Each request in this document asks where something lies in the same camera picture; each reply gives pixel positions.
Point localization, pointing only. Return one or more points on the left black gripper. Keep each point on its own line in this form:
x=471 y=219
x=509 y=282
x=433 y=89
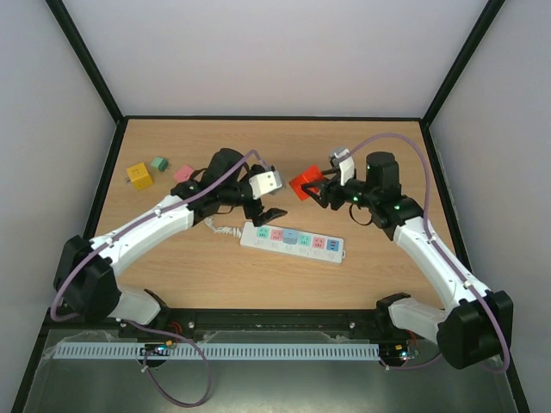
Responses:
x=253 y=213

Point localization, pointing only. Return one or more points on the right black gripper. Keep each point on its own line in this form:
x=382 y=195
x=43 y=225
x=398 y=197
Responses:
x=331 y=194

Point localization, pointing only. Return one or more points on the red cube socket adapter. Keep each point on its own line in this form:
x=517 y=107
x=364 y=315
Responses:
x=308 y=177

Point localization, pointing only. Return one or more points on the blue usb charger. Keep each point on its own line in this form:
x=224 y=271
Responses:
x=290 y=236

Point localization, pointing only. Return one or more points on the white power strip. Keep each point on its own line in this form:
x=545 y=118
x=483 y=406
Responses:
x=313 y=246

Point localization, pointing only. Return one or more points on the pink plug adapter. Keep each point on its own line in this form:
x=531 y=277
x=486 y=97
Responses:
x=183 y=174

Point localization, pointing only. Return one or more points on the green plug adapter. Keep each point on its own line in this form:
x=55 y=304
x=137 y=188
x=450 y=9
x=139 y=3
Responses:
x=161 y=164

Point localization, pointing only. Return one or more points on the yellow cube socket adapter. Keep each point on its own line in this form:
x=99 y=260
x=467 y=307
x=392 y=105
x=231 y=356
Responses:
x=139 y=176

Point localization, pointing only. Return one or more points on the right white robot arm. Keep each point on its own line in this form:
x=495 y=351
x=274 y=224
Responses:
x=474 y=323

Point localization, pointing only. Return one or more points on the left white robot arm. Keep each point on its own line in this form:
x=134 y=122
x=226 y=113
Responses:
x=86 y=278

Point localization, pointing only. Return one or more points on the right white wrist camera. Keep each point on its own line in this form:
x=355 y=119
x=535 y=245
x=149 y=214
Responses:
x=342 y=161

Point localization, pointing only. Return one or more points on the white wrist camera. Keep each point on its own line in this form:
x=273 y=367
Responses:
x=342 y=161
x=264 y=183

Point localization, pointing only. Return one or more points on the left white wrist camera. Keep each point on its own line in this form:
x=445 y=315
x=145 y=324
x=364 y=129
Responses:
x=264 y=183

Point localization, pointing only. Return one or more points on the black aluminium frame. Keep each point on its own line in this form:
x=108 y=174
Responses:
x=245 y=318

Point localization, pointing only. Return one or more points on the light blue cable duct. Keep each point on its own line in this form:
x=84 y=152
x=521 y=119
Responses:
x=218 y=352

